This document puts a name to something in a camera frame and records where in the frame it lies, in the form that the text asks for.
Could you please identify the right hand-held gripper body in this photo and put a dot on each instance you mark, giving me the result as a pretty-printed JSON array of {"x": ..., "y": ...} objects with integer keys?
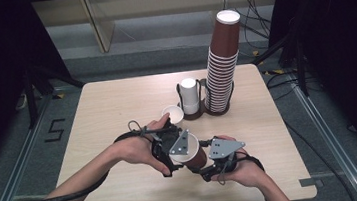
[{"x": 223, "y": 147}]

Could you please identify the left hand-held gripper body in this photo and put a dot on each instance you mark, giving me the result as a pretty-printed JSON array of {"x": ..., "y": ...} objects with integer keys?
[{"x": 179, "y": 145}]

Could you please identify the single brown paper cup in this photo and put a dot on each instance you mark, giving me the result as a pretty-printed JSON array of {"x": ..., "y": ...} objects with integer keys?
[{"x": 199, "y": 160}]

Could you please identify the black double cup holder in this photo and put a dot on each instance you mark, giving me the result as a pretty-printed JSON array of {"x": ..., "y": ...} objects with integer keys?
[{"x": 216, "y": 111}]

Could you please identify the single white paper cup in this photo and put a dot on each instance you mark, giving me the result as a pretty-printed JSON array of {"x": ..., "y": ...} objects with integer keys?
[{"x": 176, "y": 112}]

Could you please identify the stack of white paper cups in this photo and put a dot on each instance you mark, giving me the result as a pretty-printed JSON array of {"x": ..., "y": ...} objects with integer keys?
[{"x": 189, "y": 91}]

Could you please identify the stack of brown paper cups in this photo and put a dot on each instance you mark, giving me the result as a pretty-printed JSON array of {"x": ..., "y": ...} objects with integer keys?
[{"x": 223, "y": 49}]

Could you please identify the person's right hand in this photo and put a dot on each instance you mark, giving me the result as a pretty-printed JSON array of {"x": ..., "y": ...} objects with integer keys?
[{"x": 246, "y": 175}]

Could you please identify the person's left hand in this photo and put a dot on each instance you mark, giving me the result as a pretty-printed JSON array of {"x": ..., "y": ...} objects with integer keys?
[{"x": 134, "y": 148}]

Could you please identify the grey tape strip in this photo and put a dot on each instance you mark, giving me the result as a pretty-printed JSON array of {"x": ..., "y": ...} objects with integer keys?
[{"x": 309, "y": 182}]

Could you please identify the black metal stand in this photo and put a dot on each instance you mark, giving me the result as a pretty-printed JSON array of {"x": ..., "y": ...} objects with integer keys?
[
  {"x": 301, "y": 67},
  {"x": 30, "y": 96}
]

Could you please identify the metal floor rail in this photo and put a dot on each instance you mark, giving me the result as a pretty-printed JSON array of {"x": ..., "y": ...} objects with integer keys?
[
  {"x": 331, "y": 138},
  {"x": 14, "y": 181}
]

